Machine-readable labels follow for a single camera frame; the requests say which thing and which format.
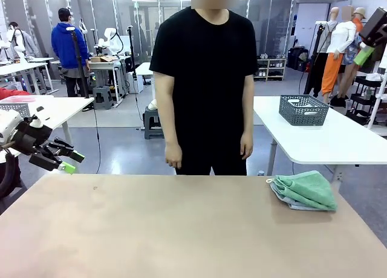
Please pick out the man in blue hoodie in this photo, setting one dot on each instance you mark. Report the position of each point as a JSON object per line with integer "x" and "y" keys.
{"x": 65, "y": 45}

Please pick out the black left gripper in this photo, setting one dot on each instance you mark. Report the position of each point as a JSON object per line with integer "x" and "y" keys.
{"x": 30, "y": 137}

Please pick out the white standing desk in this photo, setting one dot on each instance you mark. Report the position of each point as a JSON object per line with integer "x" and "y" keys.
{"x": 145, "y": 69}

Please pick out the person's left forearm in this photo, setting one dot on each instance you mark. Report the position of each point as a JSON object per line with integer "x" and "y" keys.
{"x": 247, "y": 118}

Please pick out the wooden shoe rack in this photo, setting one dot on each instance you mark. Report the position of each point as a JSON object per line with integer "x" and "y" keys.
{"x": 272, "y": 69}

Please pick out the grey work desk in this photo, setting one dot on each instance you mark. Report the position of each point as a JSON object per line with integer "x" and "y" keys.
{"x": 102, "y": 66}

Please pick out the white metal stand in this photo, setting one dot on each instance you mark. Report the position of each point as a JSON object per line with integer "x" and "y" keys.
{"x": 378, "y": 102}

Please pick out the long white desk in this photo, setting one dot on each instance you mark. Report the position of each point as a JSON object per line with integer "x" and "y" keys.
{"x": 18, "y": 68}

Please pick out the white folded cloth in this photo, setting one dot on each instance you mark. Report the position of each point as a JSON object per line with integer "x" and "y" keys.
{"x": 373, "y": 77}

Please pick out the white cabinet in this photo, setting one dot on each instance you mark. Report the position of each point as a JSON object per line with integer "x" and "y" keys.
{"x": 137, "y": 84}

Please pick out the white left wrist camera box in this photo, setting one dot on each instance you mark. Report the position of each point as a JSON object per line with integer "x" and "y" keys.
{"x": 39, "y": 121}

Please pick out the black utility cart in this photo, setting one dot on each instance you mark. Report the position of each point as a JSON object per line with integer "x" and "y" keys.
{"x": 369, "y": 83}

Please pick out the white side table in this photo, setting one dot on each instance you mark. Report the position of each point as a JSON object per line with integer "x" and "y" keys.
{"x": 60, "y": 108}
{"x": 302, "y": 139}

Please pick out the open cardboard box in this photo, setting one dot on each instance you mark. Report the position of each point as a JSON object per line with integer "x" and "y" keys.
{"x": 98, "y": 60}

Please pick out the cream cloth bundle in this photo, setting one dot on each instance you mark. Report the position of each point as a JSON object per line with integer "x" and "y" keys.
{"x": 153, "y": 104}

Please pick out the person in black t-shirt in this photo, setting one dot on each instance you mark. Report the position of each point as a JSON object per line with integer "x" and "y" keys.
{"x": 205, "y": 78}

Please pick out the green towel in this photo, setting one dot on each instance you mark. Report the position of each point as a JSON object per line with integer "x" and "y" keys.
{"x": 311, "y": 190}

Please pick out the mannequin beige cap orange shirt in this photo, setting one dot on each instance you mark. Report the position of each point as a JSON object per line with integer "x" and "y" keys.
{"x": 358, "y": 27}

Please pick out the person's right forearm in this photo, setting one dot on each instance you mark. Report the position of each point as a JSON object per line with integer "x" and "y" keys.
{"x": 167, "y": 124}

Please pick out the person in red top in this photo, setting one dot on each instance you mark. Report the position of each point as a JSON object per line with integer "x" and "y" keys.
{"x": 9, "y": 93}

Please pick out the person's right hand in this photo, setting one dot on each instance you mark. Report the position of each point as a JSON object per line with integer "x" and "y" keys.
{"x": 173, "y": 154}

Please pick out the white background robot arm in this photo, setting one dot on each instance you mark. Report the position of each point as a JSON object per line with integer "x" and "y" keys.
{"x": 113, "y": 42}
{"x": 19, "y": 45}

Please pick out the grey step stool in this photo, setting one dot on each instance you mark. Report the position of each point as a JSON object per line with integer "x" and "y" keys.
{"x": 149, "y": 121}
{"x": 102, "y": 96}

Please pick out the mannequin with grey top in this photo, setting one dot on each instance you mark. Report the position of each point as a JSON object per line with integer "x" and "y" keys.
{"x": 328, "y": 36}

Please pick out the mannequin white sweater orange trousers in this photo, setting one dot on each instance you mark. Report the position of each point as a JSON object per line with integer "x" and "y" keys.
{"x": 341, "y": 39}

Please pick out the light blue towel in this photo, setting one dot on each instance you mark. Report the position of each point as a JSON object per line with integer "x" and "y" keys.
{"x": 297, "y": 206}

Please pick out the grey perforated plastic basket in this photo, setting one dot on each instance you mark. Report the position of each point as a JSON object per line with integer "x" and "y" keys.
{"x": 15, "y": 110}

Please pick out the black luggage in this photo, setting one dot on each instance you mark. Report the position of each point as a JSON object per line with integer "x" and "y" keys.
{"x": 297, "y": 59}

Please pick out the black pole stand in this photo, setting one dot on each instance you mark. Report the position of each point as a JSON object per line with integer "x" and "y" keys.
{"x": 132, "y": 54}

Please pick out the person in grey jacket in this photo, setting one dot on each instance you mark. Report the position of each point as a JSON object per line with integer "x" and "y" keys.
{"x": 30, "y": 45}

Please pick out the person's left hand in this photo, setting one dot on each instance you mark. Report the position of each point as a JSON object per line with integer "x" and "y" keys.
{"x": 247, "y": 145}

